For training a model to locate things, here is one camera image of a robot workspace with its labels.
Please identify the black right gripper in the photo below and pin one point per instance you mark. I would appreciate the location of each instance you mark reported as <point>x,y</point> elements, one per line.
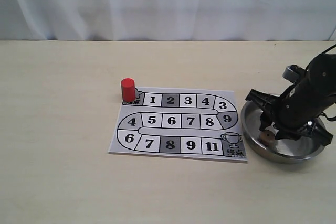
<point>294,112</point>

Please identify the small wooden die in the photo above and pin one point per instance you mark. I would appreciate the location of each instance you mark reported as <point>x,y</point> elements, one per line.
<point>266,138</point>

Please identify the red cylinder game piece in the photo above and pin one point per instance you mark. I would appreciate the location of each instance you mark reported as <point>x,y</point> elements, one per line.
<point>128,89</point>

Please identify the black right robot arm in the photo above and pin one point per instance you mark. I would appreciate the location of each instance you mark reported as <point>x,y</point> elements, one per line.
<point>320,63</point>

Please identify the stainless steel bowl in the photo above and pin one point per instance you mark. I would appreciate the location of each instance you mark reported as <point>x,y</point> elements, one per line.
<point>283,151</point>

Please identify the printed number game board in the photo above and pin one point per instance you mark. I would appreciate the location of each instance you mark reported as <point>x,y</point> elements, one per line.
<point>183,123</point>

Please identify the white curtain backdrop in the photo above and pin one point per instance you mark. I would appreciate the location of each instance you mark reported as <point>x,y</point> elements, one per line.
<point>168,20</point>

